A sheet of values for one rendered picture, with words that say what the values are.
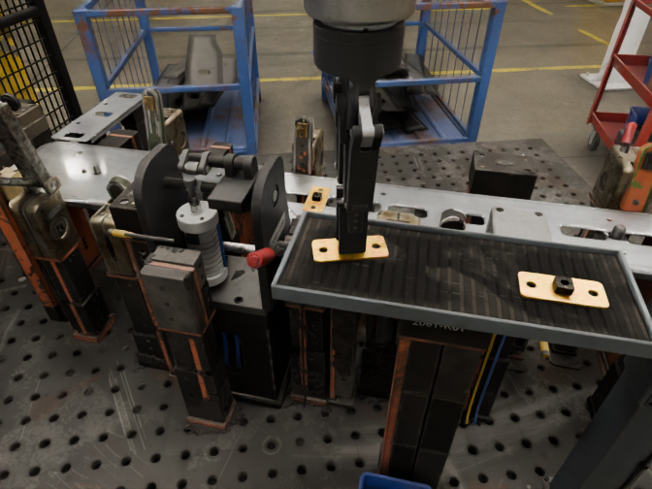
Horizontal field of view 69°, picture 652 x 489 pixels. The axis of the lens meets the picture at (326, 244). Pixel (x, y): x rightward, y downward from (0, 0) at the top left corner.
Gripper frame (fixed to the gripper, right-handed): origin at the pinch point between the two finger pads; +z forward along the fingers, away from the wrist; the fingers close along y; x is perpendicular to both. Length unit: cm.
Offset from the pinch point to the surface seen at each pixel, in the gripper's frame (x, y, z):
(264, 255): 9.8, 1.3, 5.2
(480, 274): -13.3, -5.5, 4.3
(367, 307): -0.4, -8.8, 4.4
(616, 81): -280, 327, 117
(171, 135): 32, 63, 19
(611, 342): -21.9, -15.9, 4.2
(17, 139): 48, 33, 4
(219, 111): 46, 274, 104
